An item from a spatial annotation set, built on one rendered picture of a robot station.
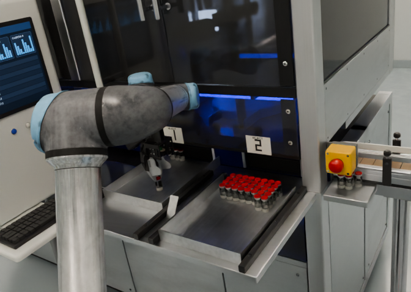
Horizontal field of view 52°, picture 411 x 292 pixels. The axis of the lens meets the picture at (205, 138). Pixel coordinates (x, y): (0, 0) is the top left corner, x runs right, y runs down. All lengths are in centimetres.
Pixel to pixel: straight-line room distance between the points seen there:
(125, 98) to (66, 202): 22
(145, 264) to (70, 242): 126
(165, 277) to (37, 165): 75
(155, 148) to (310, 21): 59
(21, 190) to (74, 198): 93
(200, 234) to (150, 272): 89
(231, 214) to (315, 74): 46
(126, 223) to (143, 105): 61
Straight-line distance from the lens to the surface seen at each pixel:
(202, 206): 132
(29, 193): 175
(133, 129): 79
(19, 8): 169
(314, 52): 117
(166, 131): 153
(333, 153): 124
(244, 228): 120
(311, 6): 115
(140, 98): 80
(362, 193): 134
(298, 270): 155
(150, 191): 146
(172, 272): 196
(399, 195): 139
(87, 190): 81
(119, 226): 132
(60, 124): 81
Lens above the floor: 157
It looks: 22 degrees down
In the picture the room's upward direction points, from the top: 9 degrees counter-clockwise
